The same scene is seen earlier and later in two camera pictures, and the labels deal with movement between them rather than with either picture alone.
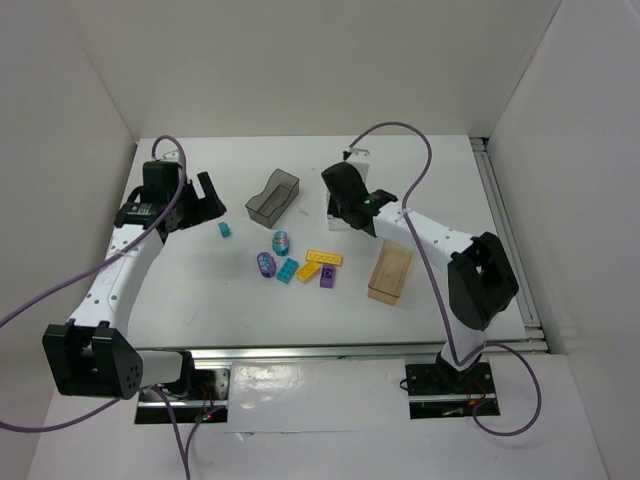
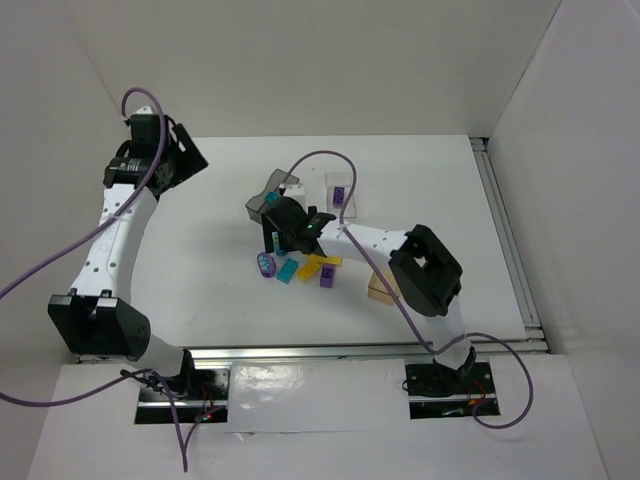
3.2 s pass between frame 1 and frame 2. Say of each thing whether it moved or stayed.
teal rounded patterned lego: stayed
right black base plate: stayed
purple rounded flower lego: stayed
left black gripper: moved
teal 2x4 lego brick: stayed
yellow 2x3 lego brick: stayed
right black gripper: moved
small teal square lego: moved
